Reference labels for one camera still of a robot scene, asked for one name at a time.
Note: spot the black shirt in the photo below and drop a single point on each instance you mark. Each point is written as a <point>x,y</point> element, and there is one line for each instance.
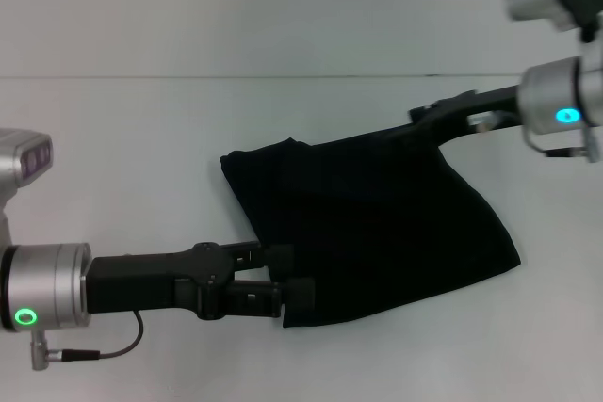
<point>377,232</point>

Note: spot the silver camera bracket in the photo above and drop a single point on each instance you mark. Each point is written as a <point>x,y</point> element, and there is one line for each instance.
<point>591,51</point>
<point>4,218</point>

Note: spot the silver left camera bracket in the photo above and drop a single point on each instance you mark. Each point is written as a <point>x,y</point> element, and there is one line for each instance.
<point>4,218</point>

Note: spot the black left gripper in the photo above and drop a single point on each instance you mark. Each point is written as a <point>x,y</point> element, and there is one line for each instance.
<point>155,279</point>

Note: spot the silver right camera bracket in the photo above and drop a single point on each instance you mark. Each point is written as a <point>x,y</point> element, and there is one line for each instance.
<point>591,51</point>

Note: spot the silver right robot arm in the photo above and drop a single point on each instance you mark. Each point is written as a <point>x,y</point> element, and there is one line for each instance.
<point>551,101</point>

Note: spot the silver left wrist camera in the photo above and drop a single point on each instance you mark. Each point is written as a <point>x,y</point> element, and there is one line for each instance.
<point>23,157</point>

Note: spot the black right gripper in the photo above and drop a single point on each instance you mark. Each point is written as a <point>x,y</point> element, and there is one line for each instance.
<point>471,105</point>

